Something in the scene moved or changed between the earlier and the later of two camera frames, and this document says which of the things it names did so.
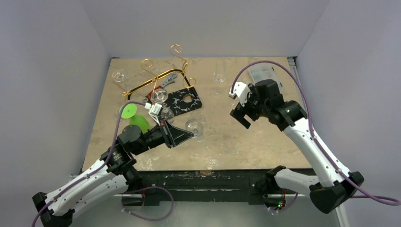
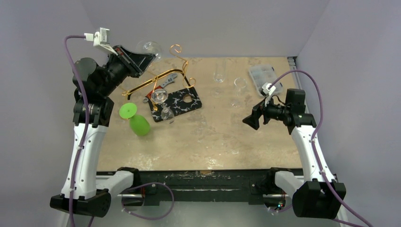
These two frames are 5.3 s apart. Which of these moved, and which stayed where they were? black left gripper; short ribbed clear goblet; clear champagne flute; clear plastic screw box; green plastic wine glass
Moved: short ribbed clear goblet; black left gripper
Stayed: green plastic wine glass; clear plastic screw box; clear champagne flute
